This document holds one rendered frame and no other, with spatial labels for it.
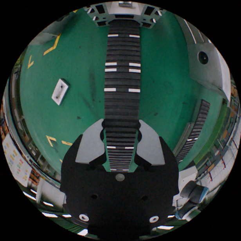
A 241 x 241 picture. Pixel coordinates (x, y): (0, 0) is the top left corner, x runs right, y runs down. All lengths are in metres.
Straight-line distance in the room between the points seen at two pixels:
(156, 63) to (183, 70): 0.06
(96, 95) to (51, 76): 0.13
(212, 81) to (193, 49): 0.08
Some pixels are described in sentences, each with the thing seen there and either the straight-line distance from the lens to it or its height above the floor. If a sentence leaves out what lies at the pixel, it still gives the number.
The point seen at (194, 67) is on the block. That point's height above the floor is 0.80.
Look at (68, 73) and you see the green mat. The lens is 0.17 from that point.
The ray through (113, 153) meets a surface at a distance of 0.17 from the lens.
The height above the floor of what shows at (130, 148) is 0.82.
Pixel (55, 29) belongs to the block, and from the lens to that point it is 0.24.
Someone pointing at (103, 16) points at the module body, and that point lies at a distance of 0.16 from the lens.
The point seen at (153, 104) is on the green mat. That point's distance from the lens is 0.16.
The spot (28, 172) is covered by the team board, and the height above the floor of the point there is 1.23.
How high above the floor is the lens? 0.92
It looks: 59 degrees down
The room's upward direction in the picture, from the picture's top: 179 degrees counter-clockwise
